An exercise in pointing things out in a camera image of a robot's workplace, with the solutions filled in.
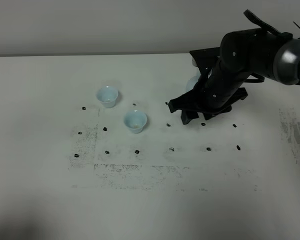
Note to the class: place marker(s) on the far blue porcelain teacup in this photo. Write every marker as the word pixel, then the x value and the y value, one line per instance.
pixel 107 95

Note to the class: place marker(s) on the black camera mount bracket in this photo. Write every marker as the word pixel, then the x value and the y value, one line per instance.
pixel 205 59

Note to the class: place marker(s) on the blue porcelain teacup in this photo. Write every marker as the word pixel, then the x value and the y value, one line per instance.
pixel 135 121
pixel 107 95

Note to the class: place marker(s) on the near blue porcelain teacup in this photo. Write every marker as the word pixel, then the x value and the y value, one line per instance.
pixel 135 121

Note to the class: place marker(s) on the light blue porcelain teapot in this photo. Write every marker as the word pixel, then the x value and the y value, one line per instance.
pixel 192 82

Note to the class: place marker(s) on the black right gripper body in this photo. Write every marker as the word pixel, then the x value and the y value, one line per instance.
pixel 212 92

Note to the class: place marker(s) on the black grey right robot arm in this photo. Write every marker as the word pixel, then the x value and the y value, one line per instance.
pixel 245 56

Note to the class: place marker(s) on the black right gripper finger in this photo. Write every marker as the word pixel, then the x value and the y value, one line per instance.
pixel 188 116
pixel 208 116

